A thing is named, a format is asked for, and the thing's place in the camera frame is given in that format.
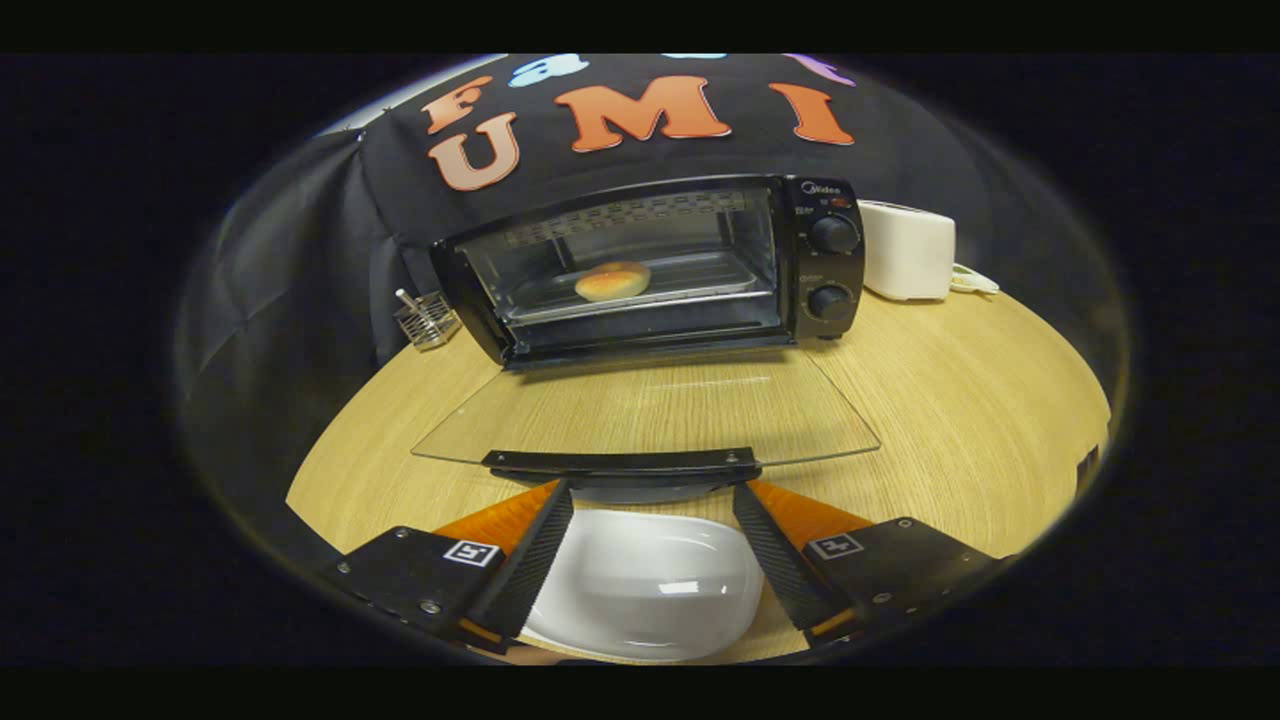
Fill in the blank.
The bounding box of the metal oven tray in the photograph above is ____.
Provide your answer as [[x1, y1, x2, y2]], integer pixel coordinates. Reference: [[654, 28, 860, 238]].
[[505, 250, 766, 326]]

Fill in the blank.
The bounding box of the white bread toaster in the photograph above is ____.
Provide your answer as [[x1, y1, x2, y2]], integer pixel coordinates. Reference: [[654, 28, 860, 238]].
[[858, 200, 957, 302]]

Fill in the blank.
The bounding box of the black backdrop cloth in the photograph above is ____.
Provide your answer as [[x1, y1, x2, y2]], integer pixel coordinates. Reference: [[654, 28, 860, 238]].
[[180, 55, 1001, 501]]

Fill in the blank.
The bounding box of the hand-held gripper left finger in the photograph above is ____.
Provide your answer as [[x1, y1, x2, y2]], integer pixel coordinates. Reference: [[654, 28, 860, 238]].
[[320, 478, 576, 656]]

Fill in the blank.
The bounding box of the black toaster oven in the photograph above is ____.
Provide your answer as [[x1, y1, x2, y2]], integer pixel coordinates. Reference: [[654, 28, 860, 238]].
[[430, 175, 867, 373]]

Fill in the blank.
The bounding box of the glass toaster oven door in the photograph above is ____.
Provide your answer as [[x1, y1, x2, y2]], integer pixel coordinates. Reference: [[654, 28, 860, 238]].
[[410, 350, 881, 504]]

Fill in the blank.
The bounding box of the white plate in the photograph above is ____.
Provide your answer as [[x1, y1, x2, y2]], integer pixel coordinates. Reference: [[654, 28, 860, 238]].
[[520, 508, 766, 661]]

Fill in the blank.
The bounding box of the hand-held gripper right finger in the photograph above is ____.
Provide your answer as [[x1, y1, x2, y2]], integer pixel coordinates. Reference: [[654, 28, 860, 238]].
[[732, 480, 1016, 646]]

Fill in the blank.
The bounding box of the small wire basket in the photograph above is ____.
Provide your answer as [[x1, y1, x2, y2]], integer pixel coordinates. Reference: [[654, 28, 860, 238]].
[[393, 289, 463, 350]]

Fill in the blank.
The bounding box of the sugared donut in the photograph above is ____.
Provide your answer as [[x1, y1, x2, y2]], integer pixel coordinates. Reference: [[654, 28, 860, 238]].
[[574, 261, 653, 303]]

